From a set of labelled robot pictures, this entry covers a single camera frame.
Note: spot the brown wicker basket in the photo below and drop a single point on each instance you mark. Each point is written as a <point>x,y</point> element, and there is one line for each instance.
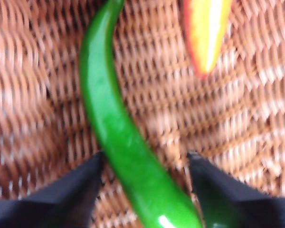
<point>161,99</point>

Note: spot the orange carrot with green leaves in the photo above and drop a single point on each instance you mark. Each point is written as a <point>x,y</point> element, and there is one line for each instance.
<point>204,35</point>

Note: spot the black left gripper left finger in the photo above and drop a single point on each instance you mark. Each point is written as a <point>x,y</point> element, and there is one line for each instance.
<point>50,209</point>

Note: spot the green pepper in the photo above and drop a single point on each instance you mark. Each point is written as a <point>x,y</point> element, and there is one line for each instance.
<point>109,118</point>

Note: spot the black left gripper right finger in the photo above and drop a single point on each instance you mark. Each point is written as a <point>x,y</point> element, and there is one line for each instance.
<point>240,209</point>

